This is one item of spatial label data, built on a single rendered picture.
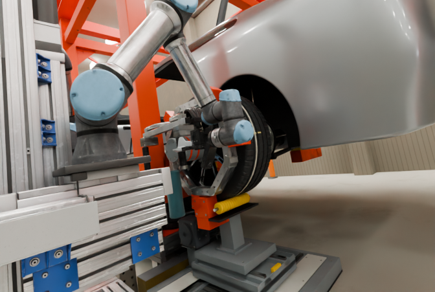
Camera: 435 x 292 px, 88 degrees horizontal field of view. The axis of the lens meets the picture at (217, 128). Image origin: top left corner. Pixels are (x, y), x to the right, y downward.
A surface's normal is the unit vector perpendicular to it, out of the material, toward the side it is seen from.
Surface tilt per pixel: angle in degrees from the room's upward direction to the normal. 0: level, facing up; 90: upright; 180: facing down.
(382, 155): 90
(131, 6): 90
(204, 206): 90
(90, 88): 96
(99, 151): 73
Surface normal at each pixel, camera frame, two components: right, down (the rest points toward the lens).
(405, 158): -0.73, 0.04
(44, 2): 0.66, -0.19
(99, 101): 0.43, -0.07
